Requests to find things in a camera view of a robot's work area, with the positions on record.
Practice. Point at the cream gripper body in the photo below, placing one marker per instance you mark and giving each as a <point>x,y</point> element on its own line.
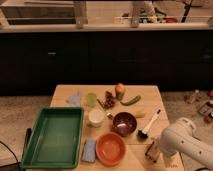
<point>167,160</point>

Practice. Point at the small bottle on floor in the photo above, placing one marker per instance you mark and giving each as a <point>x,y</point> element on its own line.
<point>192,98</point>

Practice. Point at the pale blue cloth piece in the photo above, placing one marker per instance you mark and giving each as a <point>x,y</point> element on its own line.
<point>74,100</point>

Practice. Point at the black cabinet front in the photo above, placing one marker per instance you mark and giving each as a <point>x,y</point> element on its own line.
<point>35,63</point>

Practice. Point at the light green cup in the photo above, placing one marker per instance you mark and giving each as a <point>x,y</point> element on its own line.
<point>91,99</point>

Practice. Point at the floor clutter items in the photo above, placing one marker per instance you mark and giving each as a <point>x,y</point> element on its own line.
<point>206,110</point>

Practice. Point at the dark red bowl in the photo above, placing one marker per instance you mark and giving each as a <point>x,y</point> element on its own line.
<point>124,124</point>

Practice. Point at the blue sponge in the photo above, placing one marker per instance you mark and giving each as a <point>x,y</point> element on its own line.
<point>89,154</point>

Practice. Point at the green plastic tray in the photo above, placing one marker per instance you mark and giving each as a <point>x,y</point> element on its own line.
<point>55,139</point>

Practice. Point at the orange topped bottle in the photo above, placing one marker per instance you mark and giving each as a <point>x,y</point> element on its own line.
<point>119,91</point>

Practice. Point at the orange bowl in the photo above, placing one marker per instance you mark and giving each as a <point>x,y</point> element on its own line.
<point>110,149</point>

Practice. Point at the white cup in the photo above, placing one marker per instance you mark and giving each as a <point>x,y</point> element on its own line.
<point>96,117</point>

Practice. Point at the black handle tool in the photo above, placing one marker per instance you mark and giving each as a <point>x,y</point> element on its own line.
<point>27,137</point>

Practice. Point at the whiteboard eraser block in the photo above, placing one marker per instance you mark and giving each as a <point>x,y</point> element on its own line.
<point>152,153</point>

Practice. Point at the green cucumber toy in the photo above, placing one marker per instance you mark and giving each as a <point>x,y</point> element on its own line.
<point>132,101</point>

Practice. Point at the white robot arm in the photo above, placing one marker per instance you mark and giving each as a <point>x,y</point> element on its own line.
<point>178,137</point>

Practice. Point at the brown pinecone object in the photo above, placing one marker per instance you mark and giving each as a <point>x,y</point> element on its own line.
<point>109,102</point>

